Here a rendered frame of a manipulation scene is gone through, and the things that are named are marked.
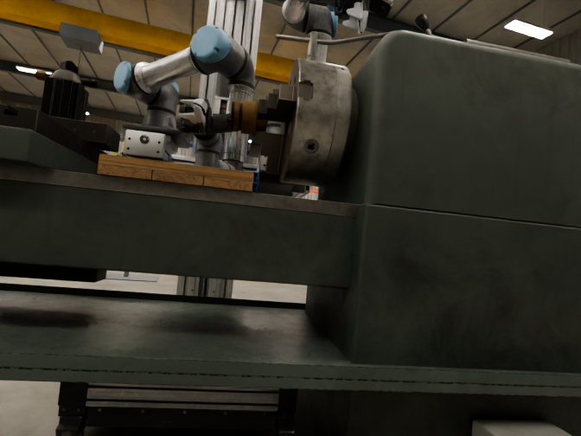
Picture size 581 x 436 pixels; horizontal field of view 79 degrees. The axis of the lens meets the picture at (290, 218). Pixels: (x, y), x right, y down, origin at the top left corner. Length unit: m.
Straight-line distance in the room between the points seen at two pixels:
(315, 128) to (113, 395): 1.15
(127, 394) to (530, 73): 1.53
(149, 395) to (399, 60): 1.31
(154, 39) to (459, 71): 11.44
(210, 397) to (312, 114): 1.06
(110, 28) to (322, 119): 11.61
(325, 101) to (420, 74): 0.21
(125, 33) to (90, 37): 0.93
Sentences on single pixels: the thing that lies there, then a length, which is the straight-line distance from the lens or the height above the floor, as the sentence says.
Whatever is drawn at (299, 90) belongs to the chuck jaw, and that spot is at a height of 1.11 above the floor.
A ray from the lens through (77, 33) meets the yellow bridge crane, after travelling 12.16.
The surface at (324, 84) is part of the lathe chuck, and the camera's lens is 0.86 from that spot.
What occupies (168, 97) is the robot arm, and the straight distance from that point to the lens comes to 1.61.
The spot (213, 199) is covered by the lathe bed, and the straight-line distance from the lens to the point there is 0.75.
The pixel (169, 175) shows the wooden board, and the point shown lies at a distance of 0.75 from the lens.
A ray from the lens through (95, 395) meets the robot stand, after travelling 1.53.
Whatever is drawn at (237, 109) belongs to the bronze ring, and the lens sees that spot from 0.93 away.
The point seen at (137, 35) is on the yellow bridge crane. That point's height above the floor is 6.14.
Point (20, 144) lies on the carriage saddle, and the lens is 0.79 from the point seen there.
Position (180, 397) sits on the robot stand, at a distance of 1.47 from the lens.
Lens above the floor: 0.77
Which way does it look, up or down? 4 degrees up
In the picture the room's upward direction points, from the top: 5 degrees clockwise
